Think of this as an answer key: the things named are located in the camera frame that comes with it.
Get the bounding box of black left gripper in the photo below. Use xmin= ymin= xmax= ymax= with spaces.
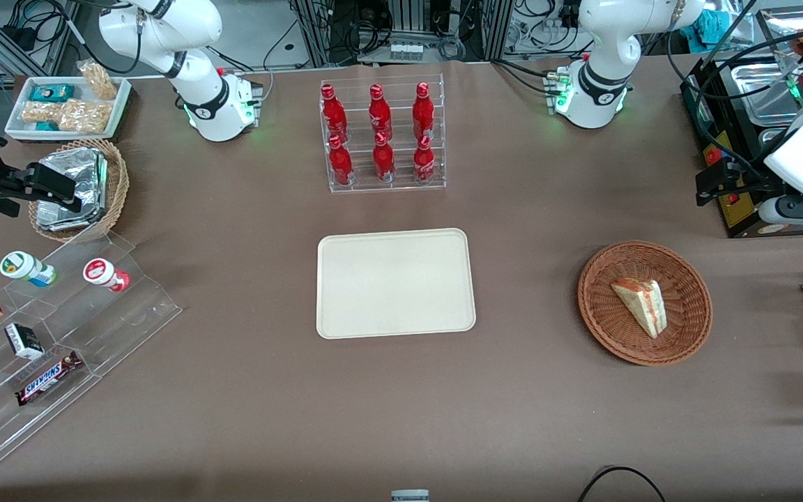
xmin=696 ymin=158 xmax=787 ymax=208

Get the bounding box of triangular sandwich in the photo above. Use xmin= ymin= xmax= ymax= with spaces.
xmin=611 ymin=277 xmax=668 ymax=340

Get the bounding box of tan wicker basket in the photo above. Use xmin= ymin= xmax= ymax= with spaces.
xmin=28 ymin=138 xmax=130 ymax=244

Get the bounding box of white rectangular snack tray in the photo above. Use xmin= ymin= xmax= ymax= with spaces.
xmin=4 ymin=75 xmax=133 ymax=143

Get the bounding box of round brown wicker basket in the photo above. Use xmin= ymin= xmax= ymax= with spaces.
xmin=577 ymin=241 xmax=714 ymax=367

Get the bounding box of beige rectangular tray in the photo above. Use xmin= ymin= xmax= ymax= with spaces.
xmin=316 ymin=228 xmax=477 ymax=340

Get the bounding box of foil wrapped packet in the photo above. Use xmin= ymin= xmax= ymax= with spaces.
xmin=38 ymin=147 xmax=109 ymax=211
xmin=35 ymin=201 xmax=104 ymax=233

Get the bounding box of puffed rice snack bag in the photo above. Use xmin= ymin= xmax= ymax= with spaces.
xmin=21 ymin=101 xmax=62 ymax=126
xmin=56 ymin=98 xmax=112 ymax=135

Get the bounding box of black food warmer appliance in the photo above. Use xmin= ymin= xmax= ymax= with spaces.
xmin=679 ymin=7 xmax=803 ymax=240

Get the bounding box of green lid yogurt cup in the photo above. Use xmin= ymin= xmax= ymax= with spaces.
xmin=0 ymin=250 xmax=58 ymax=289

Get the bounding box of red lid yogurt cup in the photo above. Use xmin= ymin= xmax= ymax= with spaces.
xmin=82 ymin=257 xmax=131 ymax=293

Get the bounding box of steel food pan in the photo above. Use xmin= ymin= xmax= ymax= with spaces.
xmin=730 ymin=61 xmax=803 ymax=128

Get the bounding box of clear bag of crackers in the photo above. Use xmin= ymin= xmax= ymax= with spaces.
xmin=77 ymin=60 xmax=118 ymax=101

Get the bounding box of clear acrylic tiered display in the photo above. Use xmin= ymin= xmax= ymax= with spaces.
xmin=0 ymin=230 xmax=184 ymax=476

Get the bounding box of small black white box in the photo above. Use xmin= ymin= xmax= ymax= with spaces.
xmin=4 ymin=322 xmax=46 ymax=361

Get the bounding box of teal cloth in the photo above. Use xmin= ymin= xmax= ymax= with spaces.
xmin=679 ymin=6 xmax=724 ymax=47

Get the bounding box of snickers chocolate bar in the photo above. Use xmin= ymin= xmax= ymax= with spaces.
xmin=15 ymin=350 xmax=84 ymax=407

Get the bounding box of red cola bottle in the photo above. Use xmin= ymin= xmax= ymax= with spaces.
xmin=413 ymin=135 xmax=438 ymax=186
xmin=368 ymin=84 xmax=395 ymax=144
xmin=412 ymin=82 xmax=436 ymax=141
xmin=328 ymin=135 xmax=355 ymax=187
xmin=372 ymin=131 xmax=397 ymax=184
xmin=321 ymin=83 xmax=349 ymax=144

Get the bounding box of clear acrylic bottle rack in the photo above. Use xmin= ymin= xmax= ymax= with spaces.
xmin=319 ymin=73 xmax=447 ymax=195

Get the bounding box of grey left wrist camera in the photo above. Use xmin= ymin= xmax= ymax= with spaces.
xmin=757 ymin=197 xmax=803 ymax=226

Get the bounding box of black cable loop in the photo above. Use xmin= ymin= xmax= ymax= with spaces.
xmin=577 ymin=465 xmax=668 ymax=502

